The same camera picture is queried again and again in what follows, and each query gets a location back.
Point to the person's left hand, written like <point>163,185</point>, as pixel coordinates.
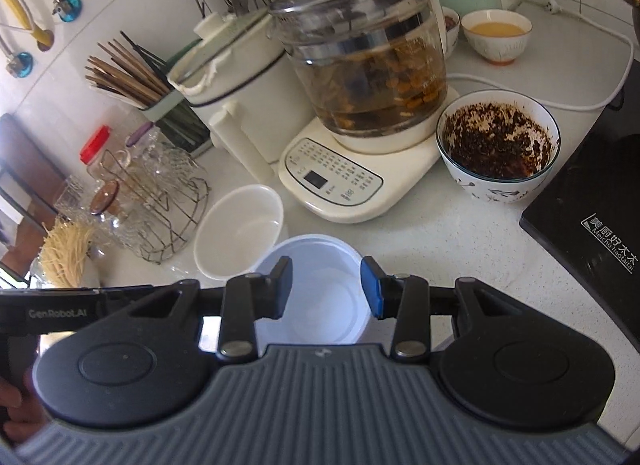
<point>17,410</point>

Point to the bundle of dried noodles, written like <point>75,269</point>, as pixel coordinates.
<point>65,255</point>

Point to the small bowl with red contents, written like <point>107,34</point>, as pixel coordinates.
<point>451,25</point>

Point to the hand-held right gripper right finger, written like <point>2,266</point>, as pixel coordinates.
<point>372,290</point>

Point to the red-lidded plastic jar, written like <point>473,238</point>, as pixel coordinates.
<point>95,145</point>

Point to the white ceramic bowl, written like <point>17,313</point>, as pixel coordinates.
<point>235,230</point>

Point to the dark cooking pot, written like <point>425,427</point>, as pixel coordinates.
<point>632,5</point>

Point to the glass health kettle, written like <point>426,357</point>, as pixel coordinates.
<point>360,70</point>

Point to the ribbed glass jar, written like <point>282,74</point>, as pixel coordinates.
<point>70,195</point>

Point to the cream kettle base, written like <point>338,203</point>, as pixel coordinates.
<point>340,185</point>

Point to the teal pipe valve cover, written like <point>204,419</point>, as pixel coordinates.
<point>68,10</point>
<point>20,65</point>

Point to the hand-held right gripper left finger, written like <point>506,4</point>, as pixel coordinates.
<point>282,290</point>

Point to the bundle of chopsticks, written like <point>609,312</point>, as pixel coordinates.
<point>125,80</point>

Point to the small bowl with orange liquid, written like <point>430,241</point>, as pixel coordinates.
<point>495,27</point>

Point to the translucent white plastic bowl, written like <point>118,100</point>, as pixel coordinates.
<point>320,295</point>

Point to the bowl with dark residue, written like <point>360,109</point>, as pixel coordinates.
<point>495,145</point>

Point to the black induction cooker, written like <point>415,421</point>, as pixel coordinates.
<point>590,185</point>

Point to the green chopstick holder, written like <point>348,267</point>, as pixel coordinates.
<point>170,120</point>

